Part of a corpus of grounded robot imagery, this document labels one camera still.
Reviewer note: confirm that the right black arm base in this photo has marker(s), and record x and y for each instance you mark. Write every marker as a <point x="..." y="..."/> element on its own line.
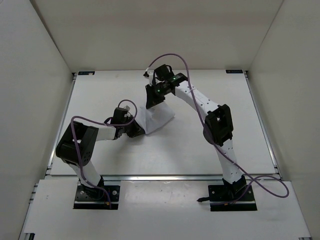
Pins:
<point x="222" y="198"/>

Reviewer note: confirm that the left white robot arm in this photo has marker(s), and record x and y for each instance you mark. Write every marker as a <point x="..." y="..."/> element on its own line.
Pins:
<point x="77" y="144"/>

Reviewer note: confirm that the blue corner label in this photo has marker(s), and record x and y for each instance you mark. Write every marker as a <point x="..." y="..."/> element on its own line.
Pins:
<point x="234" y="71"/>
<point x="86" y="73"/>

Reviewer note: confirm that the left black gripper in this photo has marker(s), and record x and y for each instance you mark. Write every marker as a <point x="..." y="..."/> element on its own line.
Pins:
<point x="137" y="130"/>

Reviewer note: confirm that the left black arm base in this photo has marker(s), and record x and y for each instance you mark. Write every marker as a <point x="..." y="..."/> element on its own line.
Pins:
<point x="87" y="198"/>

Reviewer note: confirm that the left blue corner label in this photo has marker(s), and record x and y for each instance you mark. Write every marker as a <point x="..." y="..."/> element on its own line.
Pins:
<point x="86" y="73"/>

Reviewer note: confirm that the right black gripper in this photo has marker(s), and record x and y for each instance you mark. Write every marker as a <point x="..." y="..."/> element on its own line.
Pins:
<point x="152" y="100"/>

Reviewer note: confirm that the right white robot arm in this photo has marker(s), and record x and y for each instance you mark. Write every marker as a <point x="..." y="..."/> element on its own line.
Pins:
<point x="216" y="118"/>

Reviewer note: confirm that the white fabric skirt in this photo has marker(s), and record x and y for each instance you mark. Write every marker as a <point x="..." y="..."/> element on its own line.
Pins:
<point x="154" y="118"/>

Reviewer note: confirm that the right blue corner label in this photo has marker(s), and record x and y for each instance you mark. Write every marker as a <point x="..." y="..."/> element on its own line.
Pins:
<point x="234" y="71"/>

